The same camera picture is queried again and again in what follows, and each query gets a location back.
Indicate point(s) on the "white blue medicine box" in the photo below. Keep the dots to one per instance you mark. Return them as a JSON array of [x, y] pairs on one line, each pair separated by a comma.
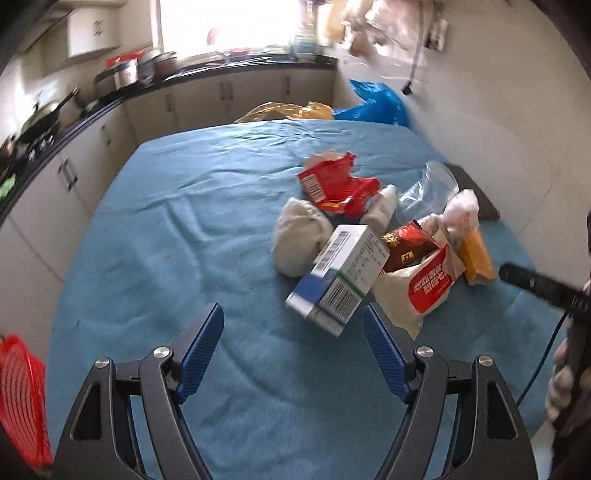
[[341, 279]]

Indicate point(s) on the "green cleaning cloth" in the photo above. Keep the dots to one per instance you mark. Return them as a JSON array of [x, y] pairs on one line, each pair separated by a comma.
[[7, 186]]

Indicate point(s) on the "black wok on stove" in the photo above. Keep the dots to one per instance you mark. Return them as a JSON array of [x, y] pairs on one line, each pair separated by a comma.
[[43, 119]]

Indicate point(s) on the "red torn snack bag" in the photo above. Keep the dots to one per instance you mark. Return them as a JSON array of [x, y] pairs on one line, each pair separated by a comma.
[[328, 181]]

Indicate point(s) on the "red plastic mesh basket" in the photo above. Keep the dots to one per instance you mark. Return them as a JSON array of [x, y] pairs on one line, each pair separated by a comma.
[[23, 413]]

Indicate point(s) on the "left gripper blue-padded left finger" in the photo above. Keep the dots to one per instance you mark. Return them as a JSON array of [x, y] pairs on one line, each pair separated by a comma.
[[99, 439]]

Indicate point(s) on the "yellow plastic bag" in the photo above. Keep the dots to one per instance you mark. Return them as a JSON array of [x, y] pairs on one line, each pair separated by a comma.
[[277, 111]]

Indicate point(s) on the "orange carton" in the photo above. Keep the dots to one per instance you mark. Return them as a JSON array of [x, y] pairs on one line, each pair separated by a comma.
[[474, 254]]

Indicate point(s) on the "clear plastic cup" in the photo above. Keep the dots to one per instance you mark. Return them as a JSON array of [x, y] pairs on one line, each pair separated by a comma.
[[429, 195]]

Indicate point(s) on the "pink white plastic bag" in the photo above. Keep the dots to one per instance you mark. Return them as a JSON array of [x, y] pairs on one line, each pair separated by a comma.
[[459, 219]]

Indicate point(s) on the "dark brown pot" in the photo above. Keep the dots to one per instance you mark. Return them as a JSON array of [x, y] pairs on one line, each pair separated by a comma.
[[165, 64]]

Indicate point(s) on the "dark red snack packet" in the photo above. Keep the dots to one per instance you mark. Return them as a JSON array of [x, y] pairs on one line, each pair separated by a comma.
[[407, 245]]

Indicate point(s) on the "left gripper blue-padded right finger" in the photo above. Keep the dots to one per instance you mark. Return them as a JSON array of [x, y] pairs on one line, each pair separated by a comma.
[[489, 439]]

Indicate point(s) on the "right hand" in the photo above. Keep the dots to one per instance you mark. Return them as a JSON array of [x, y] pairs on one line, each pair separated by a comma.
[[559, 393]]

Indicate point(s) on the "steel rice cooker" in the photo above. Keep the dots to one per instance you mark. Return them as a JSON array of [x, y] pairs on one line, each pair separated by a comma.
[[120, 75]]

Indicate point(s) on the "white red paper food bag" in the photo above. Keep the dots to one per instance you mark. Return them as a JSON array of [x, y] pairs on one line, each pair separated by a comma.
[[408, 295]]

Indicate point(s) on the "small white plastic bottle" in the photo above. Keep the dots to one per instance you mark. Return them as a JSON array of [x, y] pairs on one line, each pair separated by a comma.
[[380, 214]]

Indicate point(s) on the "blue table cloth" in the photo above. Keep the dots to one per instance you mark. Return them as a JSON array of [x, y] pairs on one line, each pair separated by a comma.
[[187, 222]]

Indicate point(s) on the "blue plastic bag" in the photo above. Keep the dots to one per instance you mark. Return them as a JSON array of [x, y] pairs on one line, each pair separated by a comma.
[[379, 105]]

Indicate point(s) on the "white paper ball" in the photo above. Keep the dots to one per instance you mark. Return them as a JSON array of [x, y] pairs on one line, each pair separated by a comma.
[[299, 235]]

